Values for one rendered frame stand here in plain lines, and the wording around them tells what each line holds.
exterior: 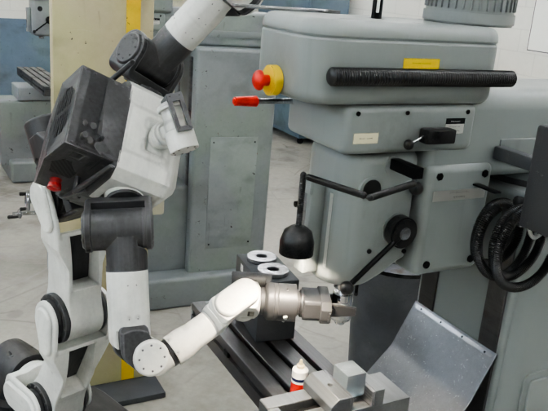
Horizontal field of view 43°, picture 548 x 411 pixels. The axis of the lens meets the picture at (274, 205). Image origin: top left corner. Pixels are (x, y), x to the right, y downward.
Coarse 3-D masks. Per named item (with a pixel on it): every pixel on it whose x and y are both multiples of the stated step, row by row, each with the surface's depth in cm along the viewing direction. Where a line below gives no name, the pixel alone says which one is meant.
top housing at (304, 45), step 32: (288, 32) 135; (320, 32) 128; (352, 32) 130; (384, 32) 133; (416, 32) 136; (448, 32) 140; (480, 32) 144; (288, 64) 135; (320, 64) 130; (352, 64) 132; (384, 64) 135; (416, 64) 138; (448, 64) 142; (480, 64) 146; (320, 96) 132; (352, 96) 134; (384, 96) 137; (416, 96) 141; (448, 96) 145; (480, 96) 149
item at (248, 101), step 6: (240, 96) 148; (246, 96) 149; (252, 96) 149; (234, 102) 148; (240, 102) 148; (246, 102) 148; (252, 102) 149; (258, 102) 149; (264, 102) 151; (270, 102) 151; (276, 102) 152; (282, 102) 153; (288, 102) 154
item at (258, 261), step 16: (240, 256) 213; (256, 256) 211; (272, 256) 212; (272, 272) 200; (288, 272) 203; (256, 320) 200; (272, 320) 201; (256, 336) 201; (272, 336) 203; (288, 336) 205
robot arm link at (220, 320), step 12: (228, 288) 159; (240, 288) 160; (252, 288) 160; (216, 300) 158; (228, 300) 158; (240, 300) 158; (252, 300) 159; (204, 312) 160; (216, 312) 157; (228, 312) 157; (240, 312) 158; (216, 324) 158; (228, 324) 159
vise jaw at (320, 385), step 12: (324, 372) 168; (312, 384) 165; (324, 384) 163; (336, 384) 163; (312, 396) 164; (324, 396) 160; (336, 396) 159; (348, 396) 159; (324, 408) 160; (336, 408) 158; (348, 408) 160
